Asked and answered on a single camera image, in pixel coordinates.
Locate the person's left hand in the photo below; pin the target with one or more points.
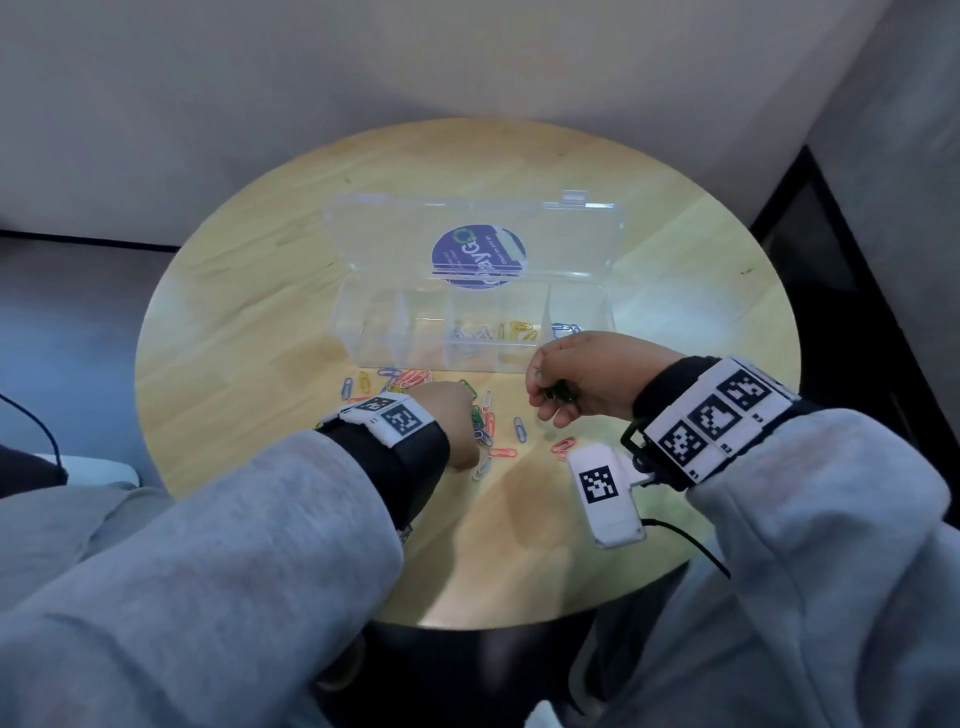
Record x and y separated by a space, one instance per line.
450 409

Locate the person's right hand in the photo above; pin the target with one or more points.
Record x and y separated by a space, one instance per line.
607 371

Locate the person's left fingers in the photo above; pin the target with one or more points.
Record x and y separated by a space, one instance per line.
466 446

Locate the person's right fingers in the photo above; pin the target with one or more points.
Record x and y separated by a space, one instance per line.
540 370

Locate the green paper clip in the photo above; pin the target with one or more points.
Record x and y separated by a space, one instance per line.
561 391

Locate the person's right forearm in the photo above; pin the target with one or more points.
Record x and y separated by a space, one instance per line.
810 570

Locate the person's left forearm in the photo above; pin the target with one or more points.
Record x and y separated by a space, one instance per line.
202 570

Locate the pile of coloured paper clips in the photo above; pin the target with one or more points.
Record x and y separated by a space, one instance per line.
491 439

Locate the bunch of yellow paper clips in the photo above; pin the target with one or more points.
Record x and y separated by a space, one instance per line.
519 330

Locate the blue paper clip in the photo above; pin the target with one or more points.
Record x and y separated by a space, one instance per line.
565 328

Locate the white marker wristband with black cuff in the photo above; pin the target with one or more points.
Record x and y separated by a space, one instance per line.
397 431

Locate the bunch of silver paper clips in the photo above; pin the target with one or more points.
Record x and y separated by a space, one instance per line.
471 334

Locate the clear plastic organizer box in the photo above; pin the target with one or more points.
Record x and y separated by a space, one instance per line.
472 285

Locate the wide white marker wristband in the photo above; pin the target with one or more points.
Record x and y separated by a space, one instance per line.
720 420

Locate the person's right leg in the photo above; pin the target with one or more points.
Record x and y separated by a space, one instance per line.
660 637

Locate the person's leg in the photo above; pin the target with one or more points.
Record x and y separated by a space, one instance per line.
75 525
660 637

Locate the person's left leg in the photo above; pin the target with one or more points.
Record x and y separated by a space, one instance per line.
75 525

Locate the white wrist camera with marker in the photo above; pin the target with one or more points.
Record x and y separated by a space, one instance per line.
604 495

